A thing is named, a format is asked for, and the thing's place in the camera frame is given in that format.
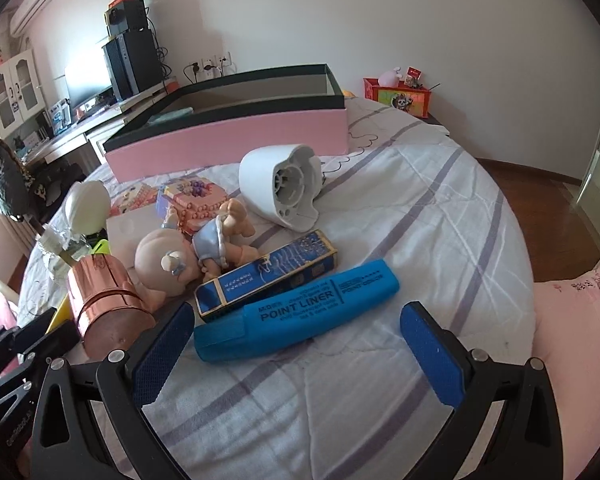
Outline white rounded plastic object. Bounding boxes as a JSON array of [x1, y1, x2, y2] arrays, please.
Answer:
[[64, 180, 112, 237]]

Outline pink box with dark rim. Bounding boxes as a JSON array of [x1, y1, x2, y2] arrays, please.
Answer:
[[102, 63, 348, 181]]

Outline small blue rectangular box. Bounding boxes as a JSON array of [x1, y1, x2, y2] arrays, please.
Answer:
[[195, 229, 339, 323]]

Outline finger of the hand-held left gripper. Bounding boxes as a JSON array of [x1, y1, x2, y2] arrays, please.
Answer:
[[0, 308, 56, 386], [0, 324, 80, 413]]

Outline pink sticker card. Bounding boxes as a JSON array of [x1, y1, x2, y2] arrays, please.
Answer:
[[111, 183, 158, 213]]

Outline black box with round dial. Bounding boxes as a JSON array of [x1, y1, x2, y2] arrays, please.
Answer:
[[105, 0, 148, 38]]

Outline person's pink clothing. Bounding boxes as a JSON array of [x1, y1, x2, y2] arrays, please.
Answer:
[[530, 257, 600, 480]]

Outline red printed storage box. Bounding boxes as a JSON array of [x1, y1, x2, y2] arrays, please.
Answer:
[[362, 77, 432, 118]]

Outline white flat card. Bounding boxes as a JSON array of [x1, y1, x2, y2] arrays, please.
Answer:
[[105, 208, 173, 271]]

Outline black computer tower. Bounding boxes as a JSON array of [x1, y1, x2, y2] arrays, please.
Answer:
[[101, 29, 163, 101]]

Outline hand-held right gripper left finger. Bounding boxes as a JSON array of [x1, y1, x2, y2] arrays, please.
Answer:
[[30, 301, 201, 480]]

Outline blue highlighter marker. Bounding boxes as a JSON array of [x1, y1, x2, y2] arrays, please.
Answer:
[[193, 258, 401, 363]]

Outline white air conditioner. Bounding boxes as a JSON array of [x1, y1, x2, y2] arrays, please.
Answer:
[[7, 0, 76, 36]]

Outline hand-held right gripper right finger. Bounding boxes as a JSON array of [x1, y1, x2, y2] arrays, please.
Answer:
[[399, 301, 573, 480]]

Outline white glass-door cabinet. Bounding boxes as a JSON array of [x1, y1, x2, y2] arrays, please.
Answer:
[[0, 49, 48, 136]]

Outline white desk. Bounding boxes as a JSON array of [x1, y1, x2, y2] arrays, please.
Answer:
[[10, 85, 181, 171]]

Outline black office chair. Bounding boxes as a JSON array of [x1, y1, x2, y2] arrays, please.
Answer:
[[10, 160, 88, 221]]

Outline yellow flat item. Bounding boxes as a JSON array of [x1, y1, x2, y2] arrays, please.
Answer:
[[44, 297, 73, 336]]

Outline baby doll figurine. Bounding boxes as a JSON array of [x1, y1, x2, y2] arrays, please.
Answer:
[[134, 199, 256, 301]]

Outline blue-and-white packet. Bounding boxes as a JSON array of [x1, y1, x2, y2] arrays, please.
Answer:
[[47, 100, 73, 131]]

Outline white striped quilt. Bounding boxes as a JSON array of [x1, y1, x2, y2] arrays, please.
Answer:
[[17, 95, 538, 480]]

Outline copper-coloured cylinder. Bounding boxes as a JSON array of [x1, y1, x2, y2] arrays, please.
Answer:
[[66, 252, 156, 356]]

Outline black computer monitor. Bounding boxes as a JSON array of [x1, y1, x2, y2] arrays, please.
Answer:
[[62, 57, 115, 111]]

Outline crumpled clear plastic wrap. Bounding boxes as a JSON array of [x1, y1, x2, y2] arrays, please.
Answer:
[[35, 225, 93, 281]]

